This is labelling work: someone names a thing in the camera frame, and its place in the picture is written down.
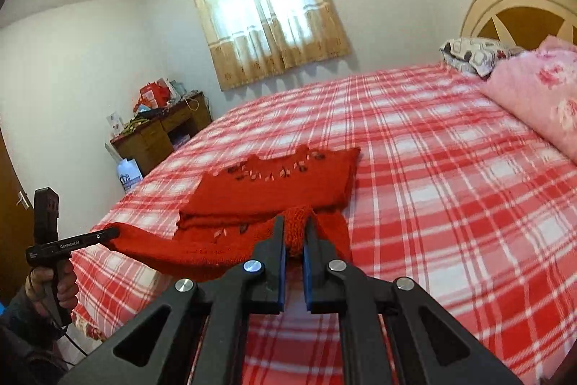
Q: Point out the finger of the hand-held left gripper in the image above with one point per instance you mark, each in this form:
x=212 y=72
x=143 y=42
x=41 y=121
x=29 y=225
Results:
x=103 y=237

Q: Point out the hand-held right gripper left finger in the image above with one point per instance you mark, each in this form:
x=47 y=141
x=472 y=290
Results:
x=280 y=272

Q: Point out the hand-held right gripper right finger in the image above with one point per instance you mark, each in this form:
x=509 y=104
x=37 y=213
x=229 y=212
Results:
x=309 y=276

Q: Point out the red knitted sweater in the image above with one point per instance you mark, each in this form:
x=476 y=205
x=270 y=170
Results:
x=270 y=191

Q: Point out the person's left forearm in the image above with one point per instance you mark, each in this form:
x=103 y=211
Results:
x=22 y=326

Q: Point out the person's left hand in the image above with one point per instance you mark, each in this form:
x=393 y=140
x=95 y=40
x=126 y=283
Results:
x=36 y=282

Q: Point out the brown wooden door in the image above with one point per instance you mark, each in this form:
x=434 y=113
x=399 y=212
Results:
x=11 y=231

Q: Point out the white paper bag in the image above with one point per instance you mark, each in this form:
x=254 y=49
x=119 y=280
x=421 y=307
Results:
x=130 y=177

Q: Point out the brown wooden desk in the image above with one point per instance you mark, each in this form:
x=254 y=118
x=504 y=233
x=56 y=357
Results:
x=148 y=141

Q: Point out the white greeting card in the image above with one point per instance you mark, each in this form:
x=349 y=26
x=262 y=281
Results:
x=114 y=124

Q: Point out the bunch of bananas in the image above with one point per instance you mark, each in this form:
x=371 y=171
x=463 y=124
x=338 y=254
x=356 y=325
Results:
x=135 y=123

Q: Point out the bed with red plaid sheet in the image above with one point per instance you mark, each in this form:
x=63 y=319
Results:
x=428 y=186

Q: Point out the red gift box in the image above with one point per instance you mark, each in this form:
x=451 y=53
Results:
x=152 y=95

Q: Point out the beige window curtain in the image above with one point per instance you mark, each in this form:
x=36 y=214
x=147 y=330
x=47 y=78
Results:
x=252 y=51

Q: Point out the grey patterned pillow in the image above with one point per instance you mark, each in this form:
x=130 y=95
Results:
x=473 y=55

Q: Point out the pink floral pillow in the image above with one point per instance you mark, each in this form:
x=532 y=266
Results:
x=536 y=96

